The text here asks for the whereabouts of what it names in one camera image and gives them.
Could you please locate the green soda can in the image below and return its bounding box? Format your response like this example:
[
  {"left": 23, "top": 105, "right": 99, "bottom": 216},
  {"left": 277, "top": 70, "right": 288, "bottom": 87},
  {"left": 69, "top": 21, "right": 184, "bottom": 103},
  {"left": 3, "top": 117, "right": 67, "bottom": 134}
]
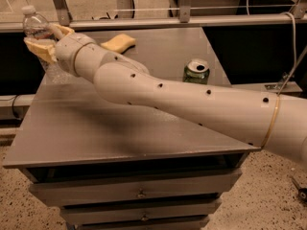
[{"left": 183, "top": 58, "right": 210, "bottom": 84}]

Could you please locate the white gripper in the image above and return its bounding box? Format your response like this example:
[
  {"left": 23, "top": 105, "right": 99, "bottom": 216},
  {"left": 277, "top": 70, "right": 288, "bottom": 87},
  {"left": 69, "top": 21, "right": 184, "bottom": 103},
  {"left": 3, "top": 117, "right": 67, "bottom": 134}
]
[{"left": 24, "top": 23, "right": 96, "bottom": 77}]

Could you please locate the black floor object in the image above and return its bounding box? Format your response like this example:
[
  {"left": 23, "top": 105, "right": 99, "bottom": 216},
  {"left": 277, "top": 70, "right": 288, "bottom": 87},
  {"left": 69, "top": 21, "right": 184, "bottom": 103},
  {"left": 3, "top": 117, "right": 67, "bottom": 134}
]
[{"left": 292, "top": 176, "right": 307, "bottom": 202}]

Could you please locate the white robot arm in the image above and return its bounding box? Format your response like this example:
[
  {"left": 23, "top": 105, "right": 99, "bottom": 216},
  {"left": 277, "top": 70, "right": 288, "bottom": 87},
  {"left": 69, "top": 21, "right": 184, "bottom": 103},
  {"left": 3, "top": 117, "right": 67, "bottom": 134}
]
[{"left": 24, "top": 24, "right": 307, "bottom": 166}]

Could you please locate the black cable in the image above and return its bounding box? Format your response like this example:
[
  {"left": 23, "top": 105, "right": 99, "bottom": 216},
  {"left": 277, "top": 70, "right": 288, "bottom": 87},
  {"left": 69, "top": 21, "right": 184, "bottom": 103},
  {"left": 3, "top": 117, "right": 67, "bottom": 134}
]
[{"left": 11, "top": 95, "right": 22, "bottom": 121}]

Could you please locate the grey drawer cabinet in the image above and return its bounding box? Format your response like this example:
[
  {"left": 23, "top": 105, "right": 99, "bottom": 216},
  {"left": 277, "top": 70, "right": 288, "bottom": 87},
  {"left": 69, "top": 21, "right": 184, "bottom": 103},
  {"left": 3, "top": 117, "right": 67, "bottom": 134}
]
[{"left": 2, "top": 27, "right": 262, "bottom": 230}]

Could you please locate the white cable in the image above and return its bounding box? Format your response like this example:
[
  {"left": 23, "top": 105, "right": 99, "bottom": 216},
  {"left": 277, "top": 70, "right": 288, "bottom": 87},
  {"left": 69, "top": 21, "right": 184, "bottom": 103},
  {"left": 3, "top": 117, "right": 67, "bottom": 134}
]
[{"left": 246, "top": 0, "right": 307, "bottom": 96}]

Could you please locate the yellow sponge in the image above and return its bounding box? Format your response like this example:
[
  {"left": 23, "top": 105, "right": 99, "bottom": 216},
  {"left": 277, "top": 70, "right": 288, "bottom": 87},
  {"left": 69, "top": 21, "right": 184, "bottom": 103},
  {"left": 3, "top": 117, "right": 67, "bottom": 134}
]
[{"left": 101, "top": 34, "right": 136, "bottom": 54}]

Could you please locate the metal railing frame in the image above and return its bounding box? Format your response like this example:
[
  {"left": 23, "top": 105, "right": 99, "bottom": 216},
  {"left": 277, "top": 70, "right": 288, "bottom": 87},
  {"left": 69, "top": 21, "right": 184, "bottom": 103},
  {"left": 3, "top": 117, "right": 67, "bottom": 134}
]
[{"left": 0, "top": 0, "right": 306, "bottom": 32}]

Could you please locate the clear plastic water bottle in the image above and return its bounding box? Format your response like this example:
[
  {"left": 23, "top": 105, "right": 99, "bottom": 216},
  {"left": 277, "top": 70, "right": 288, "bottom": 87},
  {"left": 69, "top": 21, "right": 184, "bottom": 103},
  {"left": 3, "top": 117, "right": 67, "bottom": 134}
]
[{"left": 22, "top": 5, "right": 70, "bottom": 84}]

